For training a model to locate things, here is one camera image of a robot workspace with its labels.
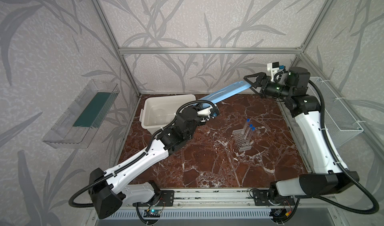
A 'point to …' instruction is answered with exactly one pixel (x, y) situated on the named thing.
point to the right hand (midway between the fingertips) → (247, 78)
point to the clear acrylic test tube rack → (240, 140)
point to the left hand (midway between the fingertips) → (202, 98)
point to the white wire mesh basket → (341, 125)
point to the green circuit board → (152, 213)
